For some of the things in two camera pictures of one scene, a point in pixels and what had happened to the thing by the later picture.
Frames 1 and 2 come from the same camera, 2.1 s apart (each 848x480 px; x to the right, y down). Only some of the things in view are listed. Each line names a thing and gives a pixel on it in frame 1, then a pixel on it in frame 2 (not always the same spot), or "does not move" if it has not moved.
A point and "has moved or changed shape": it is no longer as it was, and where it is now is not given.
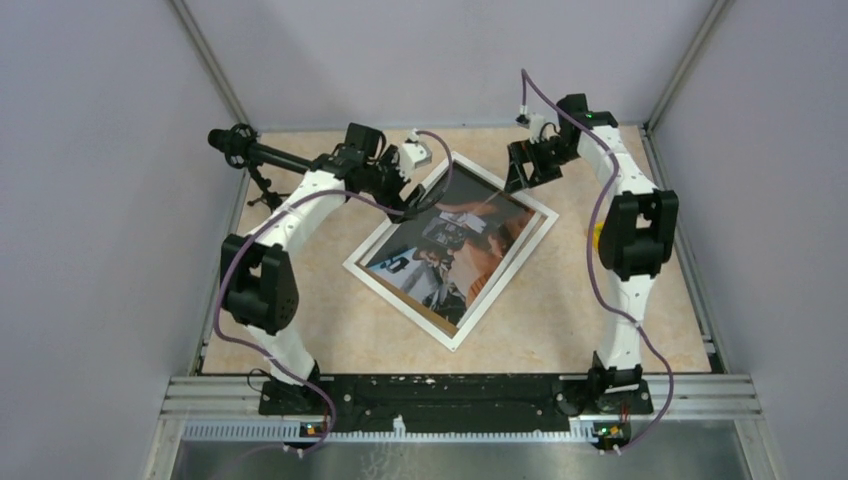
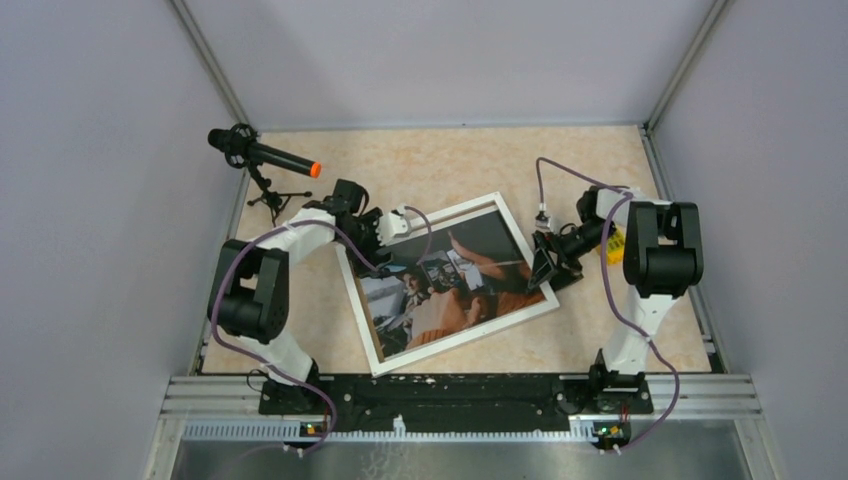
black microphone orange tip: [243, 150] does not move
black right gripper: [521, 153] -> [566, 268]
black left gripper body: [377, 178] -> [362, 232]
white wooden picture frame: [445, 262] has moved or changed shape
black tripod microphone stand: [271, 199] does not move
